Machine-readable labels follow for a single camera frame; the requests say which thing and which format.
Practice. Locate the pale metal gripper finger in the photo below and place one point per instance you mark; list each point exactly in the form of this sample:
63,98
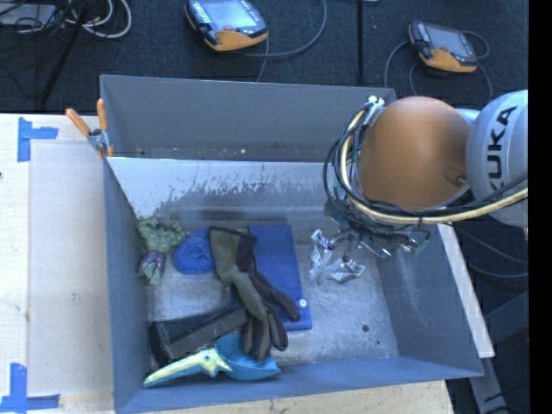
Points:
345,271
317,252

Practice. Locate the blue flat block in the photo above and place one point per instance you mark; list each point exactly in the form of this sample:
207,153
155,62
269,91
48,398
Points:
278,261

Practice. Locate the grey metal bin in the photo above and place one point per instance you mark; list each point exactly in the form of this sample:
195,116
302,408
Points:
345,317

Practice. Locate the green and brown glove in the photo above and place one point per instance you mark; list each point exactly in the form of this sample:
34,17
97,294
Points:
246,283

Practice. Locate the blue sponge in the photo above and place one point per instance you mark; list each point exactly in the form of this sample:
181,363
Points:
194,252

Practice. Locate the blue toy pterosaur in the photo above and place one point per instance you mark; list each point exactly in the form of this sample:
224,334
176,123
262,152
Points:
241,365

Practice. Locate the dark green flat block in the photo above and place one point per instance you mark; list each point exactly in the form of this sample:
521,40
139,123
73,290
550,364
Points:
194,332

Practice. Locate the green toy figure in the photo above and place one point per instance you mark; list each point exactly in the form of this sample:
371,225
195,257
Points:
157,240

